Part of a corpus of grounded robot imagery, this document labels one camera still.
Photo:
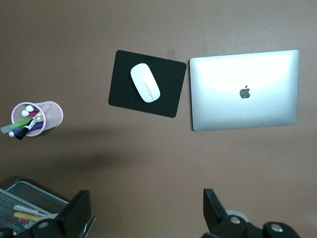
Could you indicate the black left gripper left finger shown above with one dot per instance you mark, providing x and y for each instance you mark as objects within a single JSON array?
[{"x": 76, "y": 208}]

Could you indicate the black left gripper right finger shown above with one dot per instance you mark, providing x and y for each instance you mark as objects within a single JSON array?
[{"x": 214, "y": 210}]

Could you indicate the silver laptop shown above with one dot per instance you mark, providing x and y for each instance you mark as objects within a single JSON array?
[{"x": 223, "y": 99}]

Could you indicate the white grey marker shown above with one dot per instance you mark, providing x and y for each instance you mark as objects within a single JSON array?
[{"x": 27, "y": 209}]

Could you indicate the purple marker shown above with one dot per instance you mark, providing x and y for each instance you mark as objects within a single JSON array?
[{"x": 37, "y": 126}]

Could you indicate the black capped marker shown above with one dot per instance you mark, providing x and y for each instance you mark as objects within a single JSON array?
[{"x": 21, "y": 134}]

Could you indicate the red marker white end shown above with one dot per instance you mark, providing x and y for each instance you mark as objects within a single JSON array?
[{"x": 33, "y": 113}]

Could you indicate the yellow highlighter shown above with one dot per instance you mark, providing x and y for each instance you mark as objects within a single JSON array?
[{"x": 27, "y": 216}]

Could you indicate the metal mesh desk organizer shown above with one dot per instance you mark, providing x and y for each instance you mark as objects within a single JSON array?
[{"x": 24, "y": 193}]

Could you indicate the pink mesh pen cup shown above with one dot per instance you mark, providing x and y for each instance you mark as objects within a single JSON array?
[{"x": 53, "y": 116}]

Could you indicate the green highlighter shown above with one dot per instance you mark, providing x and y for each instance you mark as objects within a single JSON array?
[{"x": 17, "y": 125}]

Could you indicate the black mouse pad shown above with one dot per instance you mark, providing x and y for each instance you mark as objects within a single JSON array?
[{"x": 123, "y": 96}]

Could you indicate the white computer mouse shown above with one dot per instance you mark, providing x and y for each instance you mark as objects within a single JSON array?
[{"x": 143, "y": 81}]

